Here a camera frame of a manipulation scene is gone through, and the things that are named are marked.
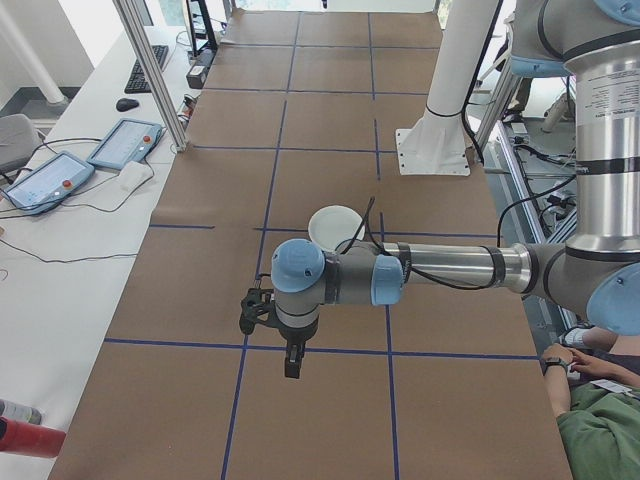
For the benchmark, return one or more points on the white round plate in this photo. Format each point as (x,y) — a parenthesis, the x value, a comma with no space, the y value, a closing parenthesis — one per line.
(332,222)

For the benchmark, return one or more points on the person right forearm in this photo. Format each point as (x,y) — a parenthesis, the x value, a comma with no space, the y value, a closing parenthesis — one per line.
(622,378)

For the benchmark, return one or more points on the person left forearm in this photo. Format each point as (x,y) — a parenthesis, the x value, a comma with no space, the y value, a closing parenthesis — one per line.
(557,395)

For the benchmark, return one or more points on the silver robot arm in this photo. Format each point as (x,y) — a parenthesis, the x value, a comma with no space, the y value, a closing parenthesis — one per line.
(450,265)

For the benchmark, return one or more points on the person left hand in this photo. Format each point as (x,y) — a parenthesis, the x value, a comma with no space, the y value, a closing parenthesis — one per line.
(557,352)

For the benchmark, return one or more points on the person right hand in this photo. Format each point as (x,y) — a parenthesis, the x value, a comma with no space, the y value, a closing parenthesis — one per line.
(590,366)

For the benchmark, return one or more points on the white crumpled cloth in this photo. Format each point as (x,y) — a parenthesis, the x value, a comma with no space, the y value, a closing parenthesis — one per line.
(134,175)

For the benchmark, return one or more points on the black wrist watch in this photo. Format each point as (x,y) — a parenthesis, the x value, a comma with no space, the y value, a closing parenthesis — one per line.
(552,363)

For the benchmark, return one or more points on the blue robot teach pendant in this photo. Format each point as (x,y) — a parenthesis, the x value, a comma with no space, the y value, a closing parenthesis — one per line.
(45,182)
(125,142)

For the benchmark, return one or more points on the red metal bottle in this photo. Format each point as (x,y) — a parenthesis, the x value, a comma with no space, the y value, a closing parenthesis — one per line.
(30,439)

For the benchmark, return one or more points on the clear plastic water bottle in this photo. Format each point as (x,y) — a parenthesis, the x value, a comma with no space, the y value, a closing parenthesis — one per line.
(22,412)

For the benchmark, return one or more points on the white gray striped sock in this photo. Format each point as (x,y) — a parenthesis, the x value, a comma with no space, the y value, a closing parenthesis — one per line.
(575,339)

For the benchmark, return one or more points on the black mini computer box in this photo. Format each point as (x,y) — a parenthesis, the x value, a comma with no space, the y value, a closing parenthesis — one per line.
(199,70)

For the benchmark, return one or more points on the black computer mouse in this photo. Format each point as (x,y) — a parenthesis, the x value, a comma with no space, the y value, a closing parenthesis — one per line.
(127,104)

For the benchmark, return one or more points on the black computer keyboard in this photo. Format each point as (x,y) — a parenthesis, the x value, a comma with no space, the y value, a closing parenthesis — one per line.
(132,82)

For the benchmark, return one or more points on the green shirt of person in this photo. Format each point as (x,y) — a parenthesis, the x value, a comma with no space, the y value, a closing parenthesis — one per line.
(600,440)

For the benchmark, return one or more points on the white paper sheet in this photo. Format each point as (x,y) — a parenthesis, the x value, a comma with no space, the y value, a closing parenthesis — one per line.
(612,386)

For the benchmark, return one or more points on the bare leg of person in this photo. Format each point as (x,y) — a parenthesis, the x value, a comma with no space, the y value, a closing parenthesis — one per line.
(620,341)

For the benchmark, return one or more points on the dark shorts of person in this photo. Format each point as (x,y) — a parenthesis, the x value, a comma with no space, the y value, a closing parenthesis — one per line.
(627,359)

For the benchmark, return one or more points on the white round pillar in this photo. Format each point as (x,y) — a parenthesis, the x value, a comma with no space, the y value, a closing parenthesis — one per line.
(54,96)

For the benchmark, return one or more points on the gray office chair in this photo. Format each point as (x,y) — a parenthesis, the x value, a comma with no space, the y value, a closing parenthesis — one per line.
(17,140)

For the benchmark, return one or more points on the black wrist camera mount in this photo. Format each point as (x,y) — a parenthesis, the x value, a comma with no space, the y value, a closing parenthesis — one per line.
(255,307)

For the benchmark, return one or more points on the aluminium extrusion post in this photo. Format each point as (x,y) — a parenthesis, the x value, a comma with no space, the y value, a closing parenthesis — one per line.
(149,65)

